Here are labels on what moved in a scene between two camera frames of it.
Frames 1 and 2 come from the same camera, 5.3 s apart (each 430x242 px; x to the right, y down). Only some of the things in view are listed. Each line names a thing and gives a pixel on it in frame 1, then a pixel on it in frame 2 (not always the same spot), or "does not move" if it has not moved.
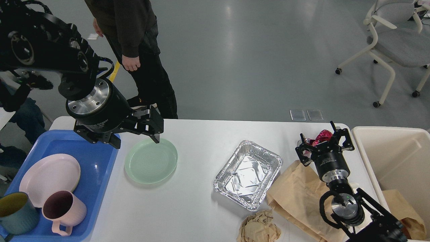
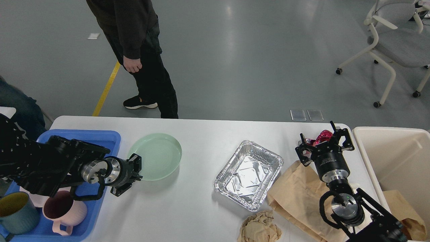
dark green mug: (18, 214) does not move
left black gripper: (105, 111) to (118, 172)
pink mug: (65, 209) does not move
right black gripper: (331, 165) does not move
